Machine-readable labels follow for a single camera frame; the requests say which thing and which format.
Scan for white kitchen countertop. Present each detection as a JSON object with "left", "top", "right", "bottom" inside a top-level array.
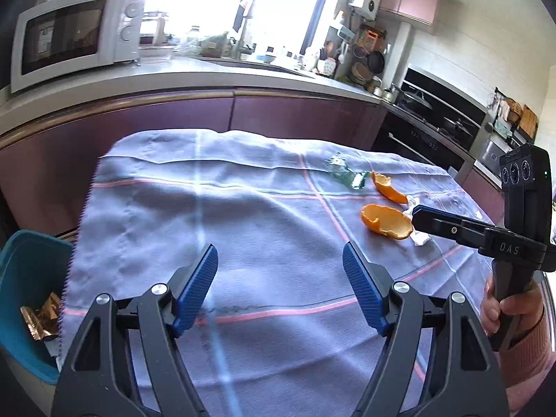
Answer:
[{"left": 1, "top": 57, "right": 381, "bottom": 134}]

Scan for teal plastic trash bin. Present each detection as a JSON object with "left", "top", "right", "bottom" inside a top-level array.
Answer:
[{"left": 1, "top": 230, "right": 73, "bottom": 385}]

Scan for gold foil snack bag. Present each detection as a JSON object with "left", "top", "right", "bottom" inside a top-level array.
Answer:
[{"left": 20, "top": 292, "right": 61, "bottom": 341}]

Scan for black built-in oven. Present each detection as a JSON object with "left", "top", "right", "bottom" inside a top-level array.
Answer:
[{"left": 372, "top": 65, "right": 487, "bottom": 183}]

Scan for white microwave oven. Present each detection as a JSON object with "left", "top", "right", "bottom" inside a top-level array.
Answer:
[{"left": 10, "top": 0, "right": 145, "bottom": 93}]

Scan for person's right hand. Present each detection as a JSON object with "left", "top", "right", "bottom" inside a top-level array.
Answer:
[{"left": 481, "top": 277, "right": 544, "bottom": 338}]

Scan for blue plaid tablecloth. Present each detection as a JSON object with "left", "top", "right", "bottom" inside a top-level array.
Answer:
[{"left": 61, "top": 139, "right": 491, "bottom": 416}]

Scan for purple kitchen base cabinets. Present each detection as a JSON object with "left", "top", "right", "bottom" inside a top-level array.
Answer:
[{"left": 1, "top": 89, "right": 385, "bottom": 238}]

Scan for black hanging frying pan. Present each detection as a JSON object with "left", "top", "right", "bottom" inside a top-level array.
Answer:
[{"left": 367, "top": 51, "right": 385, "bottom": 75}]

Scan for pink sleeved right forearm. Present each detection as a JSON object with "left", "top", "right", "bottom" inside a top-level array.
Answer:
[{"left": 499, "top": 314, "right": 555, "bottom": 416}]

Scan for kitchen sink faucet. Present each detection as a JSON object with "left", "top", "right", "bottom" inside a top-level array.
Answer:
[{"left": 232, "top": 0, "right": 254, "bottom": 59}]

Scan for large kitchen window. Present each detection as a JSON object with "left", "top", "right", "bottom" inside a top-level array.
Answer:
[{"left": 145, "top": 0, "right": 338, "bottom": 54}]

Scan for orange peel piece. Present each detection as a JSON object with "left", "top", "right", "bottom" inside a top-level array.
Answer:
[
  {"left": 360, "top": 204, "right": 414, "bottom": 240},
  {"left": 370, "top": 171, "right": 408, "bottom": 204}
]

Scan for green clear candy wrapper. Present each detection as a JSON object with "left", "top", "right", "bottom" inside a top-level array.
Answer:
[{"left": 326, "top": 153, "right": 370, "bottom": 190}]

